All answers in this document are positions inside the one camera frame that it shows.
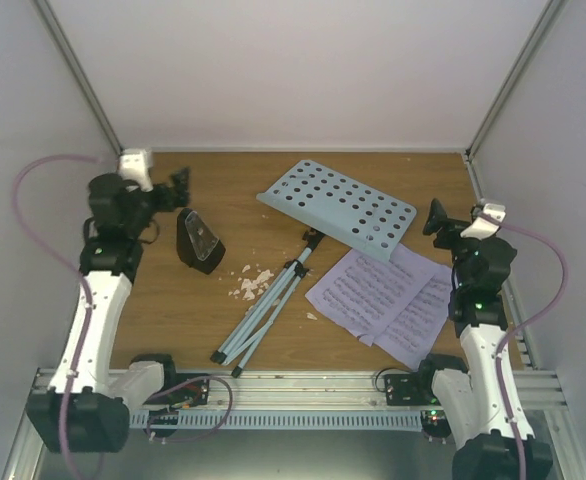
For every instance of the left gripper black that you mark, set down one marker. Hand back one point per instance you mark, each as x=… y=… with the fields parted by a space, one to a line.
x=180 y=192

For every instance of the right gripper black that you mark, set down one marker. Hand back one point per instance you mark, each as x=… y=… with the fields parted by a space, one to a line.
x=435 y=223

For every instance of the clear plastic metronome cover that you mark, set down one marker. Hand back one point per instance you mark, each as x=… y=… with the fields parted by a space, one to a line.
x=201 y=237

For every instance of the black metronome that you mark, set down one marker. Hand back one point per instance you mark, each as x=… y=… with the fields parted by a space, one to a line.
x=185 y=250

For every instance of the sheet music pages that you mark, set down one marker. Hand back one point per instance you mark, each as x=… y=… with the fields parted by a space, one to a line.
x=364 y=295

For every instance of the light blue music stand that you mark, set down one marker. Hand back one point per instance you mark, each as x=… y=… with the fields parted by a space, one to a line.
x=331 y=205

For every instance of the sheet music page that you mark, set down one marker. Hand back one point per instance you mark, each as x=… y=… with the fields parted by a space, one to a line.
x=410 y=337

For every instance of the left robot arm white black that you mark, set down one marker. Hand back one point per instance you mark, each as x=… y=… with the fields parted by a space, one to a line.
x=82 y=409

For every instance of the white paint patch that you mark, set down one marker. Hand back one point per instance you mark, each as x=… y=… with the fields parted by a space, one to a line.
x=249 y=282

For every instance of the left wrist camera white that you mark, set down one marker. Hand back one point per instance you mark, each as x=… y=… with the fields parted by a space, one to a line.
x=135 y=164

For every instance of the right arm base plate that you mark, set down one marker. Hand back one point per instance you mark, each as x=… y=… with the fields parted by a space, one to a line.
x=404 y=389

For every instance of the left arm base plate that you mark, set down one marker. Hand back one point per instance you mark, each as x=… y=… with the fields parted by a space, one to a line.
x=190 y=396

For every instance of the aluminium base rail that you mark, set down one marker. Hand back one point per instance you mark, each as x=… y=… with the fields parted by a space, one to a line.
x=354 y=390

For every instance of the grey slotted cable duct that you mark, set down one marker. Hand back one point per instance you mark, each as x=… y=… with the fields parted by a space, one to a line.
x=292 y=420

